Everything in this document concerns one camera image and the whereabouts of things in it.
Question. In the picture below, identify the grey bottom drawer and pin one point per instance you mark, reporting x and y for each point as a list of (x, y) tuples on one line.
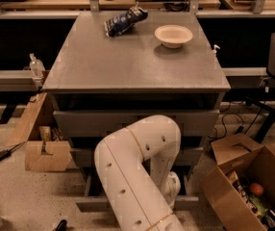
[(95, 200)]

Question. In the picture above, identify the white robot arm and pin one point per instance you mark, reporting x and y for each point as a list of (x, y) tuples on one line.
[(134, 167)]

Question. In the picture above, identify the grey top drawer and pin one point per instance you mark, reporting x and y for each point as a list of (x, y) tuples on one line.
[(74, 124)]

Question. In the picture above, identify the grey drawer cabinet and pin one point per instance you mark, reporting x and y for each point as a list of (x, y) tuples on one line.
[(135, 72)]

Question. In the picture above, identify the cardboard box with groceries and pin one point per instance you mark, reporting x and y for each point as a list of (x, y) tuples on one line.
[(241, 187)]

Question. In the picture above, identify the red apple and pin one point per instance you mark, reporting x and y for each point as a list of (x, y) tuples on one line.
[(256, 189)]

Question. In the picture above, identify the black object bottom edge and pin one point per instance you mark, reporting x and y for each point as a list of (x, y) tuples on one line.
[(62, 226)]

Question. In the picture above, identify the small left cardboard box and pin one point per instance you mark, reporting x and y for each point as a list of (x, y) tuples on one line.
[(46, 150)]

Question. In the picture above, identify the white pump bottle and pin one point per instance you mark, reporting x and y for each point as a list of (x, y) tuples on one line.
[(215, 49)]

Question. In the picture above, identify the white paper bowl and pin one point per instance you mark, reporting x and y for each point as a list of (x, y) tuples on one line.
[(173, 36)]

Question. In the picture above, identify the blue chip bag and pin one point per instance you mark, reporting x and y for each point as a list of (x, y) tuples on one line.
[(119, 24)]

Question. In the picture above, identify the black power adapter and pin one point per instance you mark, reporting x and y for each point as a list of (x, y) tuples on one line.
[(6, 153)]

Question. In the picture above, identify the clear plastic bottle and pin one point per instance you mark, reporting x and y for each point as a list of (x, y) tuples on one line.
[(36, 66)]

